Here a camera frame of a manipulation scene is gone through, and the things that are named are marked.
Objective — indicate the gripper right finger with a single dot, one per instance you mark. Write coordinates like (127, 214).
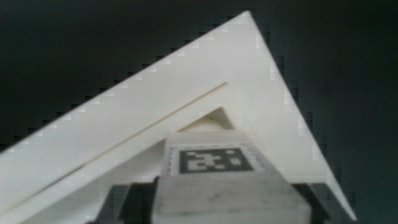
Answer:
(329, 213)

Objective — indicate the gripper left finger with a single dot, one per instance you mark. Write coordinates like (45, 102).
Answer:
(129, 204)

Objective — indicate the white square table top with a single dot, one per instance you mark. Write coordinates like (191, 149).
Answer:
(100, 148)

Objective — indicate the white leg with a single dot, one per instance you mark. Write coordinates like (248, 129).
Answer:
(221, 186)

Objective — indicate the white L-shaped fixture frame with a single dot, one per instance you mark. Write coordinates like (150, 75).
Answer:
(228, 58)

